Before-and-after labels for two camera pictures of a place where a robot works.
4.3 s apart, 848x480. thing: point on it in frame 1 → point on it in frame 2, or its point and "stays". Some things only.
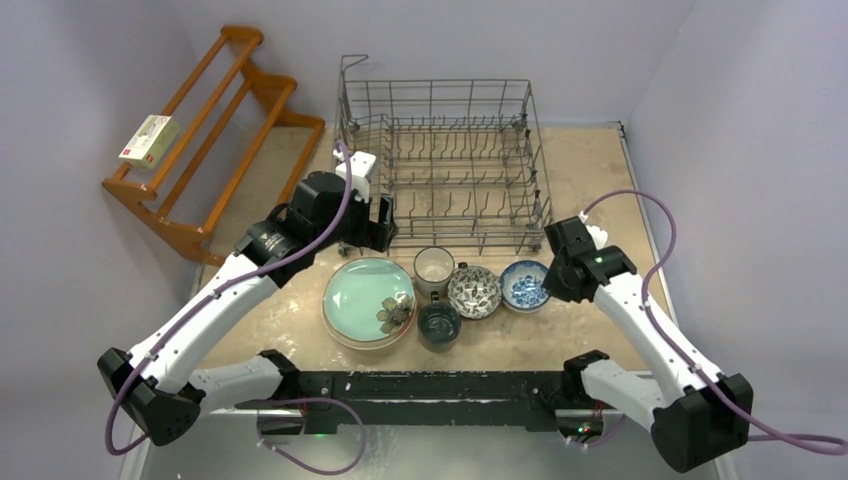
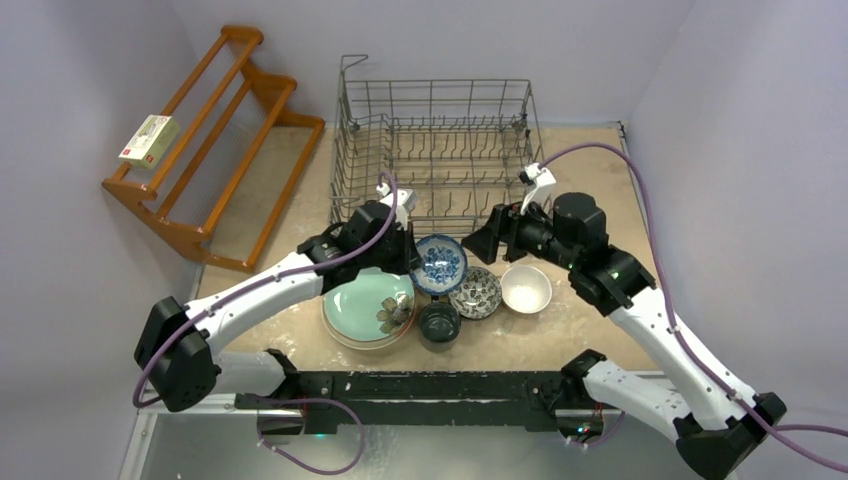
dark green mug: [439, 325] stays
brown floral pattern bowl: [474, 292] stays
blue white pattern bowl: [521, 286] → [443, 264]
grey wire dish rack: [460, 160] stays
